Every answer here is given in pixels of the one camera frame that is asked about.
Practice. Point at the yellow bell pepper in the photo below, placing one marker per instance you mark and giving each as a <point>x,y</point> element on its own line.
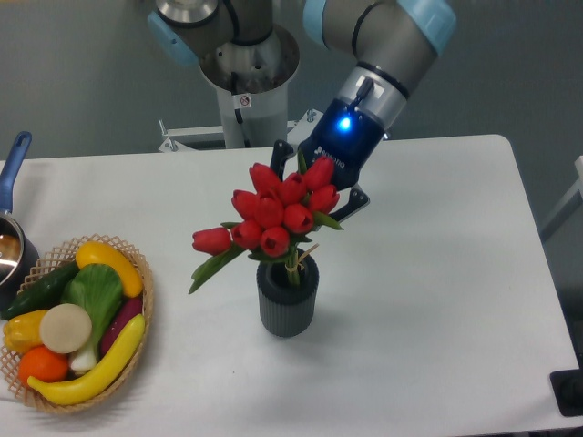
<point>22,333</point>

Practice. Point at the dark grey ribbed vase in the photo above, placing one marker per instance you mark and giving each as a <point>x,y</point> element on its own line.
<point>287,310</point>

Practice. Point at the black clamp at table corner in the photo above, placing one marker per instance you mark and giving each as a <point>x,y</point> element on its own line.
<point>567,388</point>

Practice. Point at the blue handled saucepan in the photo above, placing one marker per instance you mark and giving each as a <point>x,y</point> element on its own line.
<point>18,254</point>

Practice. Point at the yellow banana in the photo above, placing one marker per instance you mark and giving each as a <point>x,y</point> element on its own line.
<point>97,380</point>

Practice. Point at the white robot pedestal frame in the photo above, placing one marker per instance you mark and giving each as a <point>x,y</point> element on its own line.
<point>246,120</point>

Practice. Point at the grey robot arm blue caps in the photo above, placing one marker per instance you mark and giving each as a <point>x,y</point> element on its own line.
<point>250,61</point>

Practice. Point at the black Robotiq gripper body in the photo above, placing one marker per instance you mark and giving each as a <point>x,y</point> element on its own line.
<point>354,123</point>

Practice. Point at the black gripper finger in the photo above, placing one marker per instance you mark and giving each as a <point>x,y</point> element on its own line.
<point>357,200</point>
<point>282,151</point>

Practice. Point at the beige round disc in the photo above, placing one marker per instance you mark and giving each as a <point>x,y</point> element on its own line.
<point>65,328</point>

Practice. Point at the purple eggplant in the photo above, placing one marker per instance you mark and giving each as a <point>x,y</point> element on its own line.
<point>126,312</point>

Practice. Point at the green cucumber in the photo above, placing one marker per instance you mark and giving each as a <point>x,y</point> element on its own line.
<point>42,294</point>

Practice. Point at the yellow squash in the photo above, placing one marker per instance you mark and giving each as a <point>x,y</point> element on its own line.
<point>96,252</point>

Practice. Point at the woven wicker basket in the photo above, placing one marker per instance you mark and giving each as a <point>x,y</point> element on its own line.
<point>57,257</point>

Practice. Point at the orange fruit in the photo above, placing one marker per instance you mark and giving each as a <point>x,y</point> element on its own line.
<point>43,364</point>

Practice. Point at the red tulip bouquet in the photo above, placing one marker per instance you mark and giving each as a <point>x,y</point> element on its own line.
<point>274,218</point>

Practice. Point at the white furniture leg right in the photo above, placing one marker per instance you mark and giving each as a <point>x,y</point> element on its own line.
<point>568,204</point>

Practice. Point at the green bok choy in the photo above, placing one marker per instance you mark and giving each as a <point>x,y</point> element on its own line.
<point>98,290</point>

